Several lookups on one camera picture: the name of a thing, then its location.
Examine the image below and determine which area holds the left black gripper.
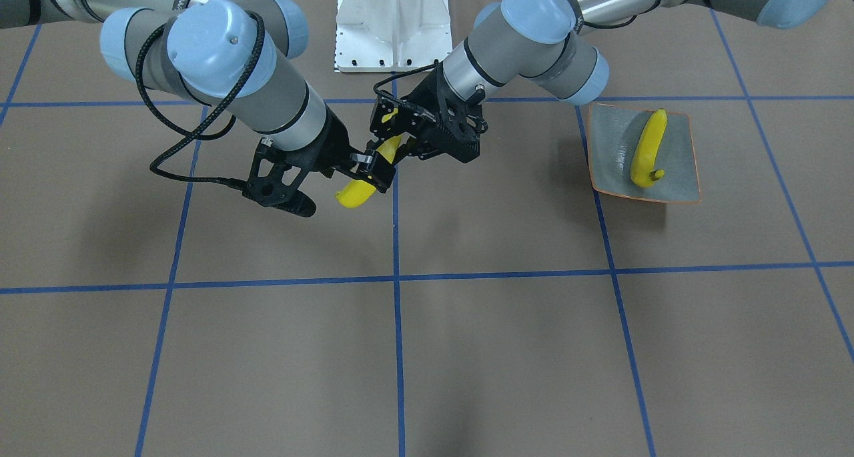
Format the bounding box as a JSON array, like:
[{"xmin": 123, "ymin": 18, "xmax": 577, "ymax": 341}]
[{"xmin": 369, "ymin": 63, "xmax": 487, "ymax": 164}]

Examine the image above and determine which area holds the yellow banana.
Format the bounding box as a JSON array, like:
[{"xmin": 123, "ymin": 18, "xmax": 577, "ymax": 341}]
[
  {"xmin": 335, "ymin": 102, "xmax": 403, "ymax": 209},
  {"xmin": 629, "ymin": 109, "xmax": 668, "ymax": 187}
]

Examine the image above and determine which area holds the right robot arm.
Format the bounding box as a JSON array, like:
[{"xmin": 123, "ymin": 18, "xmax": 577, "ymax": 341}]
[{"xmin": 2, "ymin": 0, "xmax": 396, "ymax": 215}]

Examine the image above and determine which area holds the grey square plate orange rim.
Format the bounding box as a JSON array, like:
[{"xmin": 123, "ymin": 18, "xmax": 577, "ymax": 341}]
[{"xmin": 586, "ymin": 103, "xmax": 702, "ymax": 203}]

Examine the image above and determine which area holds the yellow banana front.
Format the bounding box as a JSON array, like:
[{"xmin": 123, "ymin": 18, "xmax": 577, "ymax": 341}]
[{"xmin": 335, "ymin": 102, "xmax": 403, "ymax": 209}]

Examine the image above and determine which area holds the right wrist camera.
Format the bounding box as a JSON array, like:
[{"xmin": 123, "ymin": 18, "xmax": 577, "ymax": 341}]
[{"xmin": 242, "ymin": 137, "xmax": 316, "ymax": 217}]

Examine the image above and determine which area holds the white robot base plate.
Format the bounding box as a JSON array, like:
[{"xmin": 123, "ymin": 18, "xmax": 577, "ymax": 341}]
[{"xmin": 334, "ymin": 0, "xmax": 454, "ymax": 72}]

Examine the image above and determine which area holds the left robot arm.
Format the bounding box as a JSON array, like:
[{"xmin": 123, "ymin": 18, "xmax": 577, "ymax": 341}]
[{"xmin": 370, "ymin": 0, "xmax": 829, "ymax": 164}]

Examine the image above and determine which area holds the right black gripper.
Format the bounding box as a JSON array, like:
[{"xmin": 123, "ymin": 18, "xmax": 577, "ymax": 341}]
[{"xmin": 268, "ymin": 107, "xmax": 397, "ymax": 195}]

